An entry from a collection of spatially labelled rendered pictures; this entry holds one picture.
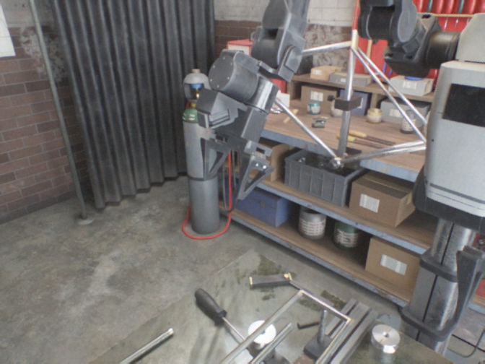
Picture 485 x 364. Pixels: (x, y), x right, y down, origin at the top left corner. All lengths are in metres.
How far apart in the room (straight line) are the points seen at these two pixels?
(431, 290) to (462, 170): 0.39
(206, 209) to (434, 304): 1.67
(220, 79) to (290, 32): 0.14
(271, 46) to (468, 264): 0.43
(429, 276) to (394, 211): 0.83
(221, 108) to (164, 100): 2.53
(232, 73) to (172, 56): 2.56
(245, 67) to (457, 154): 0.56
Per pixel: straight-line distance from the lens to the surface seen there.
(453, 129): 0.95
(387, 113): 2.42
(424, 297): 1.22
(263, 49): 0.66
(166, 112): 3.13
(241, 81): 0.59
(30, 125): 3.11
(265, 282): 0.92
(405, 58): 1.04
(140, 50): 2.96
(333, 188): 2.07
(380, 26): 0.92
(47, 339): 2.20
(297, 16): 0.66
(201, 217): 2.56
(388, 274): 2.19
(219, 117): 0.59
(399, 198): 1.93
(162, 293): 2.23
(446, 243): 1.12
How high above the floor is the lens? 1.52
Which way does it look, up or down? 27 degrees down
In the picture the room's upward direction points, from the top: straight up
